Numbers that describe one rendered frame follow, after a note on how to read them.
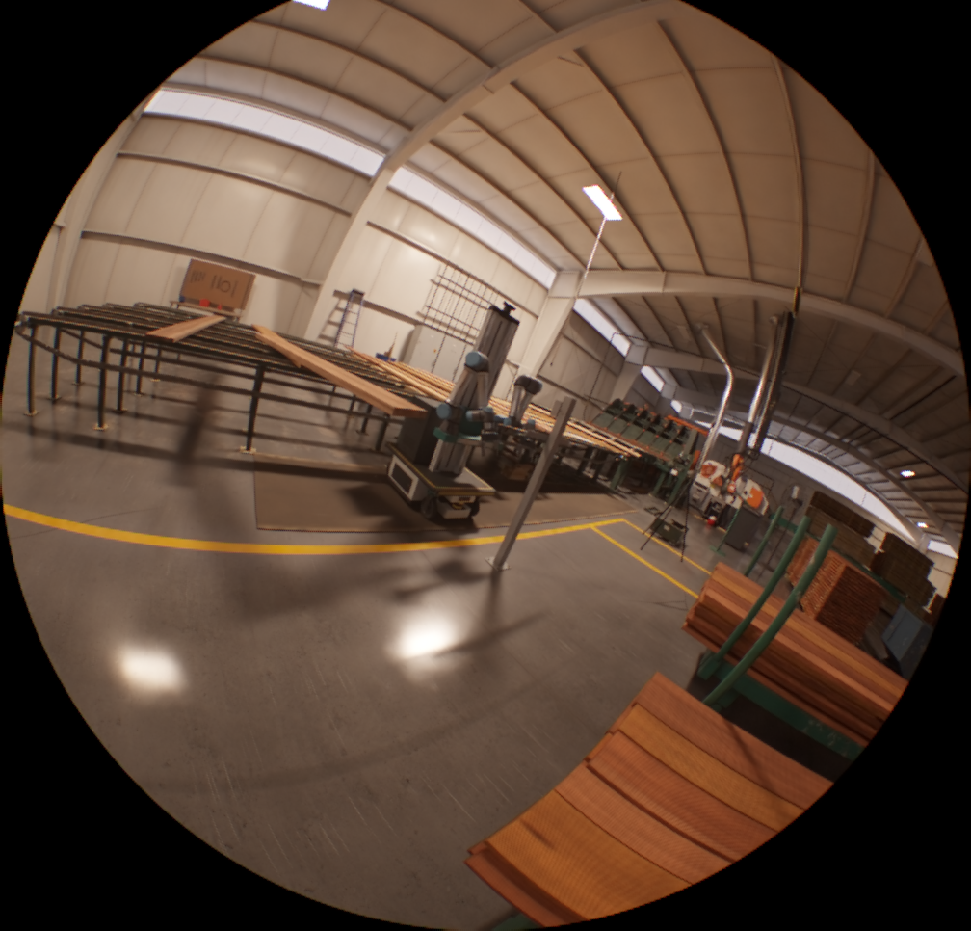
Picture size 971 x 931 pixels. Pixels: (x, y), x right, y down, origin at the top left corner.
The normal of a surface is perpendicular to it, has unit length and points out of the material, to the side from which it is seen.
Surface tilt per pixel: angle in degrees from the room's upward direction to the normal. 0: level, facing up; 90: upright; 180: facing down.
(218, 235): 92
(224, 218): 89
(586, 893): 0
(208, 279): 90
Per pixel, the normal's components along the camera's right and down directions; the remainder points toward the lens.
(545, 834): 0.36, -0.91
